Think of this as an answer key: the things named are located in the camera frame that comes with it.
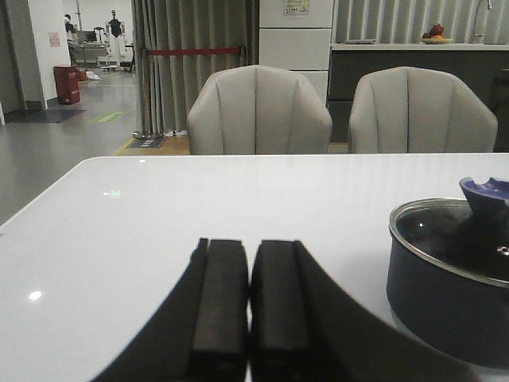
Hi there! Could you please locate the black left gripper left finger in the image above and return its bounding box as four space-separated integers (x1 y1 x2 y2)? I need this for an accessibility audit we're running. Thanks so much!
96 239 248 381

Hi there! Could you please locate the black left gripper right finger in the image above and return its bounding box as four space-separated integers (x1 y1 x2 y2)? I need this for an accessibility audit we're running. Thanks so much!
251 240 477 381

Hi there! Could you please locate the glass lid with blue knob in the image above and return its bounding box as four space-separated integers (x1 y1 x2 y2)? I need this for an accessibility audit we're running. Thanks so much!
389 177 508 289

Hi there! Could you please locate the dark blue saucepan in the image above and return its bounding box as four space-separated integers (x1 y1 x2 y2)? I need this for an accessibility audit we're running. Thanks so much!
385 254 509 368

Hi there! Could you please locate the red barrier belt stanchion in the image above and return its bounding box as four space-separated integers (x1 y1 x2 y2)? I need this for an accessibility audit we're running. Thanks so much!
132 45 247 140

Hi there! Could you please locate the left beige upholstered chair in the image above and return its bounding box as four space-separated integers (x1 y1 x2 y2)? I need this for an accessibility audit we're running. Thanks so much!
187 65 332 154

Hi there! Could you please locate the beige upholstered chair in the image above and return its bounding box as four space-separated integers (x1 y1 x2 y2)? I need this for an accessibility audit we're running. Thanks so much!
187 65 332 154
348 66 498 154

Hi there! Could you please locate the right beige upholstered chair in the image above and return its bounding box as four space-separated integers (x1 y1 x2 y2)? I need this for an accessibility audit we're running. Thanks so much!
348 66 498 154

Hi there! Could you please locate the grey curtain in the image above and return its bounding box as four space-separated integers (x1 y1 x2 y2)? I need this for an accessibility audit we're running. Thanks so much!
131 1 259 134

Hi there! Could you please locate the red bin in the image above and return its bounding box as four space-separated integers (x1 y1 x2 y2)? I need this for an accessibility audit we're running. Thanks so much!
53 65 80 104

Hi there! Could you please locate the white cabinet column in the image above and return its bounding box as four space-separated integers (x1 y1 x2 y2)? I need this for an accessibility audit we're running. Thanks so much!
258 0 335 101

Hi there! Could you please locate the dark kitchen counter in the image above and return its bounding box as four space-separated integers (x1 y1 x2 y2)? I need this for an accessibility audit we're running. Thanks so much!
328 42 509 143

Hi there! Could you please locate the fruit plate on counter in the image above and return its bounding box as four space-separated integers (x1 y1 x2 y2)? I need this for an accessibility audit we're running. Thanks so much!
420 24 452 45

